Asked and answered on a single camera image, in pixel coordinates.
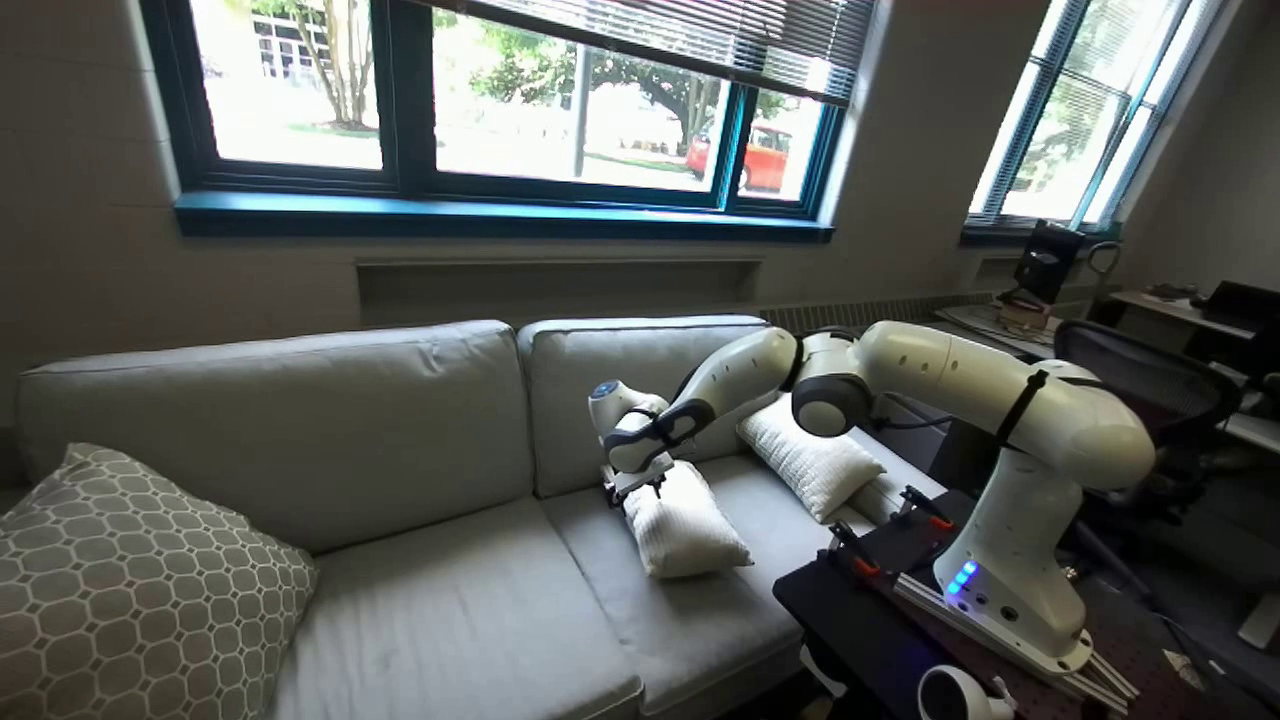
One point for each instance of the white cloth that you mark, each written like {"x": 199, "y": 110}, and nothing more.
{"x": 687, "y": 526}

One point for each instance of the red black clamp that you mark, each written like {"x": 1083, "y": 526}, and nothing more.
{"x": 866, "y": 557}
{"x": 928, "y": 515}

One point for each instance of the white ribbed cushion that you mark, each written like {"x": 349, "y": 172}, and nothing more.
{"x": 814, "y": 467}

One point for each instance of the black camera box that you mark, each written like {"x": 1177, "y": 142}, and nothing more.
{"x": 1049, "y": 261}

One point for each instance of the light grey two-seat sofa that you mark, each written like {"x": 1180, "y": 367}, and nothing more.
{"x": 400, "y": 427}

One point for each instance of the teal framed side window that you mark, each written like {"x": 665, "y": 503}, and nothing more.
{"x": 1064, "y": 122}

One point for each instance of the dark window blinds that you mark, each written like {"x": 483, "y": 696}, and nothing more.
{"x": 695, "y": 40}

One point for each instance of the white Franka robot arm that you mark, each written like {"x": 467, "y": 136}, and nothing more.
{"x": 1053, "y": 413}

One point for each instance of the black robot table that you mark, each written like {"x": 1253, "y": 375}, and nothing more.
{"x": 854, "y": 642}

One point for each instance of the black desk device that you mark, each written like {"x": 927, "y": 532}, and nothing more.
{"x": 1244, "y": 306}

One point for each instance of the grey sofa back cushion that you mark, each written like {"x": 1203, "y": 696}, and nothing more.
{"x": 563, "y": 384}
{"x": 294, "y": 427}

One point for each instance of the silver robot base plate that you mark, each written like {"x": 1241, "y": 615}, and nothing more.
{"x": 1105, "y": 681}

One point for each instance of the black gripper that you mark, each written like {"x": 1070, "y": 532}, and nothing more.
{"x": 628, "y": 482}

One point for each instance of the white mug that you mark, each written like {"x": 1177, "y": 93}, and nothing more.
{"x": 952, "y": 696}

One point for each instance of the lattice patterned cushion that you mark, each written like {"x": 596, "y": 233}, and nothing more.
{"x": 133, "y": 584}

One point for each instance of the parked red car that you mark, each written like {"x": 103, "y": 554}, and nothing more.
{"x": 763, "y": 159}

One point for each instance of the black office chair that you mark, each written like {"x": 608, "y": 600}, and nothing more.
{"x": 1147, "y": 367}

